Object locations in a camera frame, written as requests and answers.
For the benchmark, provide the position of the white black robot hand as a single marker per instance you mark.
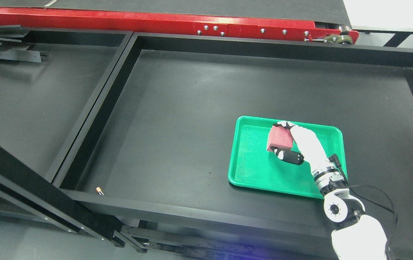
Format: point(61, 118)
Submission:
point(306, 148)

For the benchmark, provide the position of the pink foam block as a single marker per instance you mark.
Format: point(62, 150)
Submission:
point(279, 137)

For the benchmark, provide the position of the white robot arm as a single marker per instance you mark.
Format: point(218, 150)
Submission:
point(357, 235)

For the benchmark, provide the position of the green plastic tray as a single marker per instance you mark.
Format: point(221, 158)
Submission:
point(252, 166)

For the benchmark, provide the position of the black right metal shelf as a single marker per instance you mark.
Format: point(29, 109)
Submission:
point(160, 145)

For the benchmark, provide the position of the black metal shelf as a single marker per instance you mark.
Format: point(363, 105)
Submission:
point(48, 100)
point(160, 145)

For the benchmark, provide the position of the black left metal shelf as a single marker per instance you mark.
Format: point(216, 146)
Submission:
point(48, 100)

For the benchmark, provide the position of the small brass screw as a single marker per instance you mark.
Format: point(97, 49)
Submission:
point(99, 191)

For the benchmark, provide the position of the red conveyor frame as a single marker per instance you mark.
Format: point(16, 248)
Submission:
point(183, 24)

